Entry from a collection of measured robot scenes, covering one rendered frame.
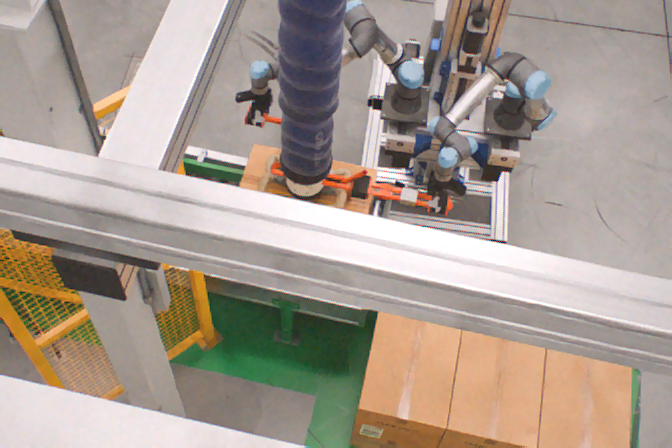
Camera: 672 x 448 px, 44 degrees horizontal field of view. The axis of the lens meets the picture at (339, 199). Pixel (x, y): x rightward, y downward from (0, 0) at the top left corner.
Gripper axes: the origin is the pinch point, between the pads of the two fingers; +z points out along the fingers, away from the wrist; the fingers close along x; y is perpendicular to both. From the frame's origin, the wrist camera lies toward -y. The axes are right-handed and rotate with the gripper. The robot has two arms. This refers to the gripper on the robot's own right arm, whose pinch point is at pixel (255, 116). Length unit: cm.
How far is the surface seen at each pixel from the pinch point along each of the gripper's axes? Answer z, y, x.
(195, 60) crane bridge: -197, 32, -140
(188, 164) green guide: 45, -35, -4
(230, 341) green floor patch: 108, 3, -67
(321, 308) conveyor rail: 57, 48, -60
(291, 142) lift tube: -34, 25, -35
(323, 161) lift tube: -21, 38, -31
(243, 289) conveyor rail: 56, 10, -61
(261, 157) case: 12.8, 6.1, -13.1
